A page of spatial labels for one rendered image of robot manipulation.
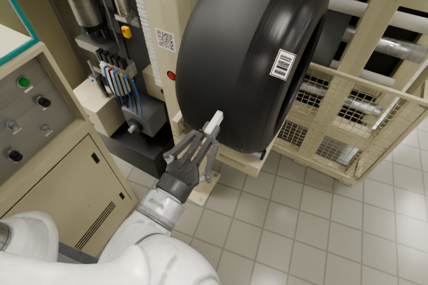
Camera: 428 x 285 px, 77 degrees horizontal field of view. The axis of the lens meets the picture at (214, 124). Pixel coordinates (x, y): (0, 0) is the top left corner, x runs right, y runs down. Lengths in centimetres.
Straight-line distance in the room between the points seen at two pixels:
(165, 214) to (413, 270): 177
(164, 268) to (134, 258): 4
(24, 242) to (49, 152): 39
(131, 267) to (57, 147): 83
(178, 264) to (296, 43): 51
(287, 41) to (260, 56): 7
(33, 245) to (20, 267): 49
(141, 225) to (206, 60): 39
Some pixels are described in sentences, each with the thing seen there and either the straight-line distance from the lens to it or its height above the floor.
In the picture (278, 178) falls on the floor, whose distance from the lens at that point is 202.
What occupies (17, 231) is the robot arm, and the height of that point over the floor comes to 104.
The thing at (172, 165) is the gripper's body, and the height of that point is 123.
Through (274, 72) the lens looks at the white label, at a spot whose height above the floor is 136.
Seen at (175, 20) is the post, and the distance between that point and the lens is 89.
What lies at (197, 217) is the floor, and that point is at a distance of 186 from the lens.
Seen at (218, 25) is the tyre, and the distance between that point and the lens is 67.
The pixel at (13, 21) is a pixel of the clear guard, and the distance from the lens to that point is 97.
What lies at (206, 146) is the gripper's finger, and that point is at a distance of 63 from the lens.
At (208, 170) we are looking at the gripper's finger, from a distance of 60.
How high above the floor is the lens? 177
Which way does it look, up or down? 53 degrees down
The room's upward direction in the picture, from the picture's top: straight up
